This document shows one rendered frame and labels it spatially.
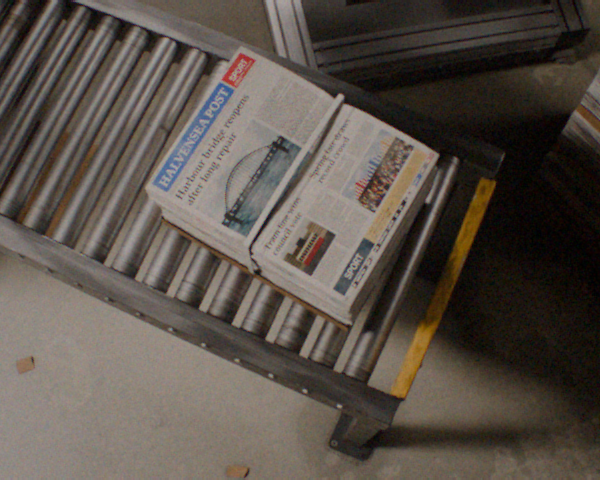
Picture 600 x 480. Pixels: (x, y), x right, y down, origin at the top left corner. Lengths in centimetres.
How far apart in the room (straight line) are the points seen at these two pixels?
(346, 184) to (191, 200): 24
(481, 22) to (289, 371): 126
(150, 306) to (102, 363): 84
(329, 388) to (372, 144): 43
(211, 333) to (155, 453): 85
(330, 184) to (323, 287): 16
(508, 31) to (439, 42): 19
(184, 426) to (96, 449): 24
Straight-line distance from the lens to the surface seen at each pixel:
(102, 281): 174
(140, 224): 175
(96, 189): 179
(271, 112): 155
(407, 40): 252
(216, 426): 247
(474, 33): 256
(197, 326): 169
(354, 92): 182
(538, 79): 279
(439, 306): 169
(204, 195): 151
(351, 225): 149
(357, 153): 152
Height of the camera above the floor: 246
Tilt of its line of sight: 75 degrees down
